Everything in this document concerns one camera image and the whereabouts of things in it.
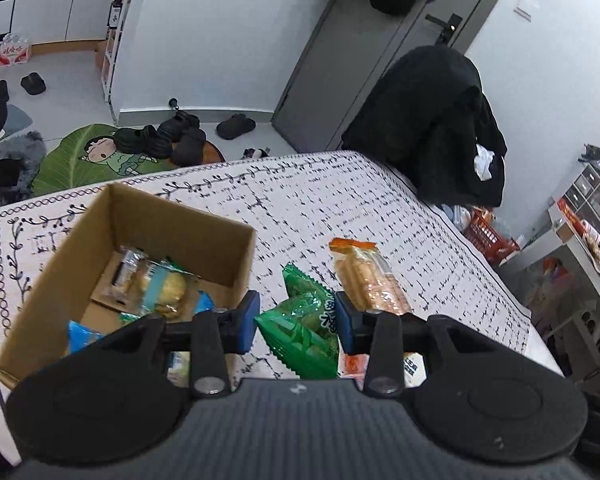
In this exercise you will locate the black door handle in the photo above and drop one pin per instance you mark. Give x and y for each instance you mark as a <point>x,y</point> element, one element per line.
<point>448,28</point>

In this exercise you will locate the brown cardboard box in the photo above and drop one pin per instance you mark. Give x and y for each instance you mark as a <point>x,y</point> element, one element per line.
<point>218,250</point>

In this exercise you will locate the clear brown snack packet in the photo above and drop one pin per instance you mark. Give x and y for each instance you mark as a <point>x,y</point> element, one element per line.
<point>116,287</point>

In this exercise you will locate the blue white snack packet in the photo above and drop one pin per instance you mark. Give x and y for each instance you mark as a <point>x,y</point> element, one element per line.
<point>80,336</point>

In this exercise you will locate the black slipper on floor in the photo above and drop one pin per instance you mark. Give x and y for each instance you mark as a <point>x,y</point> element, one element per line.
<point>33,84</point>

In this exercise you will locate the red white bottle pack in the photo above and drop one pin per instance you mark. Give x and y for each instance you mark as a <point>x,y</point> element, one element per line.
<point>15,49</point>

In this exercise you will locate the cream Runfu cake packet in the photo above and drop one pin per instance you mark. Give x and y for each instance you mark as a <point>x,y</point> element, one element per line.
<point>178,368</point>

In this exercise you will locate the red plastic basket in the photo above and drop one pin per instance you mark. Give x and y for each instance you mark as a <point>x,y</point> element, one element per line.
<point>494,247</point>

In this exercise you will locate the patterned white bed cover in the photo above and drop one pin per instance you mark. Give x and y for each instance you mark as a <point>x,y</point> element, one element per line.
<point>296,204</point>

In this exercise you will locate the black slipper near door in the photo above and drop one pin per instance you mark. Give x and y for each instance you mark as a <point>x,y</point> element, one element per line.
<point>236,125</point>

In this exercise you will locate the green leaf cartoon rug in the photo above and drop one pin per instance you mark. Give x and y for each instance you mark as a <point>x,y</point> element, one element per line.
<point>88,156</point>

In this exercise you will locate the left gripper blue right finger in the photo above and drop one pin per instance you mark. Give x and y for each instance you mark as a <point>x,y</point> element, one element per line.
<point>355,328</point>

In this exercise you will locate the white desk with clutter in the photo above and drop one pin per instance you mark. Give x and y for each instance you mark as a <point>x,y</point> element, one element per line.
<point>574,215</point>

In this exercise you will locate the green yellow cookie packet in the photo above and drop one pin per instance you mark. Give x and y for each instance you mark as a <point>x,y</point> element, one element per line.
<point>164,288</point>

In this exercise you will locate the dark green snack packet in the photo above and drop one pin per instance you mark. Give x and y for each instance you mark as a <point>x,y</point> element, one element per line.
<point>301,330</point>

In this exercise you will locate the pink orange snack packet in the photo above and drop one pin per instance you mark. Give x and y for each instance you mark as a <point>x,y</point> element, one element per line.
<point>352,366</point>

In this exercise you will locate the light green snack packet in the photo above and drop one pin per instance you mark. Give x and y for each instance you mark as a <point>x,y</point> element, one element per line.
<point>126,318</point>

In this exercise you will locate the grey door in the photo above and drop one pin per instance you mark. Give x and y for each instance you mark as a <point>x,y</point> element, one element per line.
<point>351,47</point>

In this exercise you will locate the black spray bottle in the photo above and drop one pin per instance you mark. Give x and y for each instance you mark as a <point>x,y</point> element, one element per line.
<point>114,15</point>

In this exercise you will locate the grey fluffy rug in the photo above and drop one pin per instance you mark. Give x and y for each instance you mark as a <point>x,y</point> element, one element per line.
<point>21,158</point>

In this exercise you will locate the pile of black shoes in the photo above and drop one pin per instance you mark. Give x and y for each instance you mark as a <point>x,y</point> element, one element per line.
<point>179,139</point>

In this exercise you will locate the blue candy packet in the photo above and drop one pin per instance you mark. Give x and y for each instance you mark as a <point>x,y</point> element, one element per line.
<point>204,303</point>

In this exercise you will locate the black jacket on chair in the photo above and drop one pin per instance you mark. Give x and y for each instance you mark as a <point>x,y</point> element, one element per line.
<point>428,118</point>

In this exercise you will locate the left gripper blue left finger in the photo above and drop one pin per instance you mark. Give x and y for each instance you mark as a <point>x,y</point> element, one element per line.
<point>238,326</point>

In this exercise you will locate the white black snack packet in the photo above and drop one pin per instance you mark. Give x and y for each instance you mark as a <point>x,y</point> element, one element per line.
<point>414,370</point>

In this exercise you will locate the orange cracker packet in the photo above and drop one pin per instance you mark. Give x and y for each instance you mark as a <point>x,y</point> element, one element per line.
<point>366,277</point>

